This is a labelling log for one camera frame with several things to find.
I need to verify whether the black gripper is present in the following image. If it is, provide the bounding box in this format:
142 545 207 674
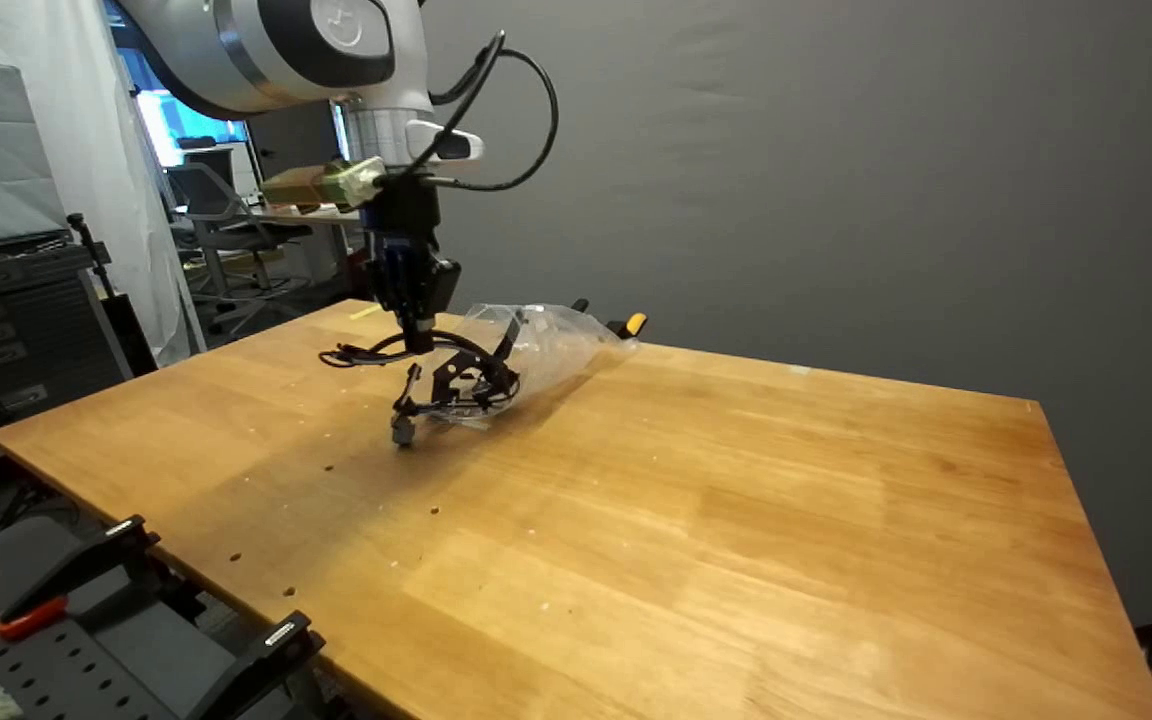
361 167 466 359

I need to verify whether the black wired headset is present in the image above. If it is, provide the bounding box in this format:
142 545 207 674
318 307 529 450

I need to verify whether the clear plastic bag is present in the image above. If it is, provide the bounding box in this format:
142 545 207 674
433 300 628 431

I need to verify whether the brown cardboard box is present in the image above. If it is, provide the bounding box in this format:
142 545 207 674
258 158 340 214

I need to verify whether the black clamp with yellow tip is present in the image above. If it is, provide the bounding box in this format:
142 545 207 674
567 300 656 348

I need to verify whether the blue lit screen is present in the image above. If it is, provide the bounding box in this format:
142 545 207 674
103 4 258 150

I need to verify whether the white curtain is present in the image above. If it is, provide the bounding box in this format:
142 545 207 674
0 0 218 370

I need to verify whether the black equipment case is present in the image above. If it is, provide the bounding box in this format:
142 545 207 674
0 220 146 470

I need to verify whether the black perforated work board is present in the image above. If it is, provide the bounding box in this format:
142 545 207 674
0 512 340 720

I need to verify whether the grey fabric backdrop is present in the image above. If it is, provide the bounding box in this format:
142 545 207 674
416 0 1152 630

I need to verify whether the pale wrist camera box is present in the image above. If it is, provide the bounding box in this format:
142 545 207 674
322 150 391 214

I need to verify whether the metal frame desk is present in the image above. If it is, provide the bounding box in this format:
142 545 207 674
166 141 387 342

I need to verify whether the black looping cable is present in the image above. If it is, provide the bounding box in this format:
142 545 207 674
442 42 565 198

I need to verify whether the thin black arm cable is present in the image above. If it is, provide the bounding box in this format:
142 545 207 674
423 27 511 113

